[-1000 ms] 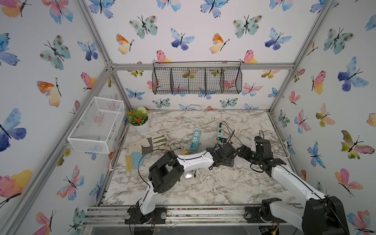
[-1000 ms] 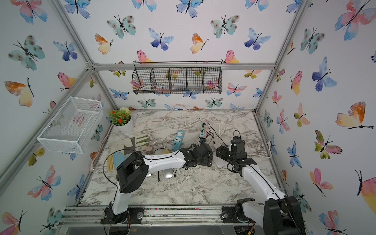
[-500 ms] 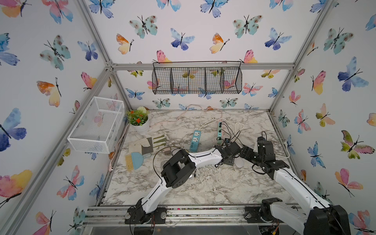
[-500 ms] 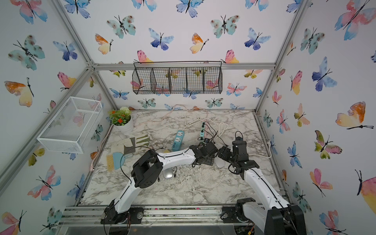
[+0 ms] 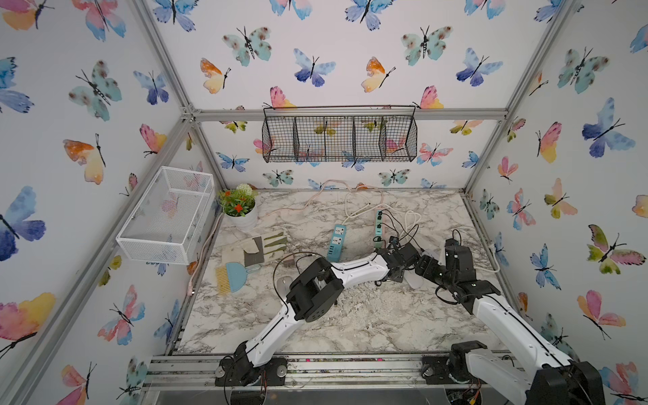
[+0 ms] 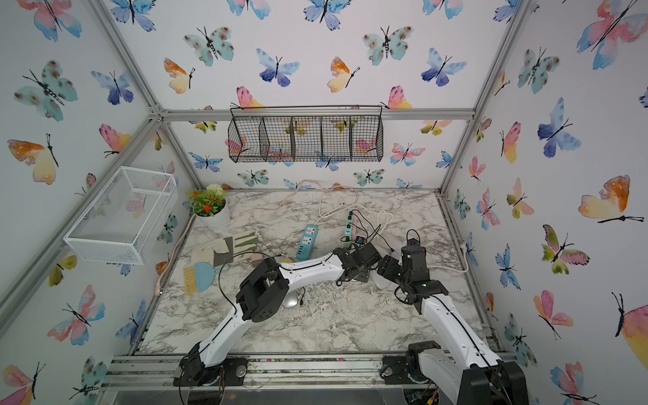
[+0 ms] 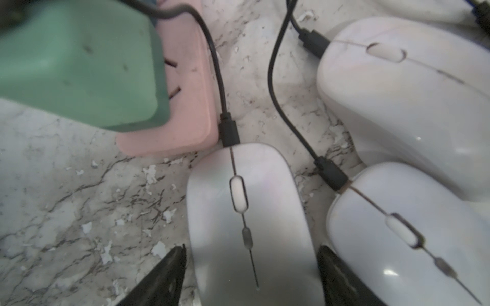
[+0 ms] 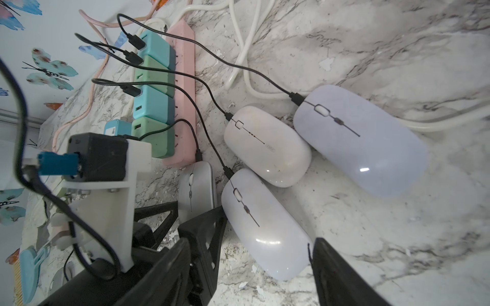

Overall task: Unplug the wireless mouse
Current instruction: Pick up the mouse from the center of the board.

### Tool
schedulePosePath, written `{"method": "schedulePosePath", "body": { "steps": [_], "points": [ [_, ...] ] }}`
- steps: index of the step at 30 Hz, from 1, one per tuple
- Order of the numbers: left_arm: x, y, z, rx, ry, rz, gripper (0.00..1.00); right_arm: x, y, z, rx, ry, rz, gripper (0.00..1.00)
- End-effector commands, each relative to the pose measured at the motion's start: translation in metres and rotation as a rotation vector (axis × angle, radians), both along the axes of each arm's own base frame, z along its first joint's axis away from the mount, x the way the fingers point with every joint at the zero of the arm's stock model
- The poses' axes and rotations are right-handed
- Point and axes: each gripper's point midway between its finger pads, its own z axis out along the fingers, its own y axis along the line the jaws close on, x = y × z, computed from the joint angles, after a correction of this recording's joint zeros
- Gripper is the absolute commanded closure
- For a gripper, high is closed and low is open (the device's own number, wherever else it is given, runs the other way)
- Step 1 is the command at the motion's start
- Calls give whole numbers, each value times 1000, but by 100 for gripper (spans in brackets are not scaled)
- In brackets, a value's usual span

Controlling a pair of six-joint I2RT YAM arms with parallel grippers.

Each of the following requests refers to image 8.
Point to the green charger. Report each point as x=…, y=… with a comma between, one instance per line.
x=155, y=76
x=163, y=143

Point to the white mouse front right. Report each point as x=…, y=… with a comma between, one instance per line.
x=271, y=235

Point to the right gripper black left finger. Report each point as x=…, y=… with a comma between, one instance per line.
x=164, y=279

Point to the lavender mouse far right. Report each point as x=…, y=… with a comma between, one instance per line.
x=367, y=144

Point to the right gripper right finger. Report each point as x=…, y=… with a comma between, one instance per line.
x=337, y=283

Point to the pink power strip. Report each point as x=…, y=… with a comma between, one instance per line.
x=185, y=146

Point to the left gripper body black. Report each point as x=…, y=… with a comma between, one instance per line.
x=205, y=235

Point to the teal charger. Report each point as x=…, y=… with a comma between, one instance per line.
x=155, y=105
x=158, y=48

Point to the blue power strip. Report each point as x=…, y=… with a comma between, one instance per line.
x=117, y=127

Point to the blue yellow dustpan brush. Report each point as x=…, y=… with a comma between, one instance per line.
x=26, y=266

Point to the teal charger back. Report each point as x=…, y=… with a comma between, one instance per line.
x=158, y=48

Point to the green charger front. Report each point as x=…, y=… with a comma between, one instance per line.
x=163, y=143

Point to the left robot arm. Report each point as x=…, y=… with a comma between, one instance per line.
x=150, y=226

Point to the white mouse back right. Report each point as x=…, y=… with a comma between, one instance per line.
x=270, y=148

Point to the silver mouse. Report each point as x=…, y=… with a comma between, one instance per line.
x=196, y=191

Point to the white mouse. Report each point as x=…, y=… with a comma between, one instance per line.
x=271, y=235
x=270, y=148

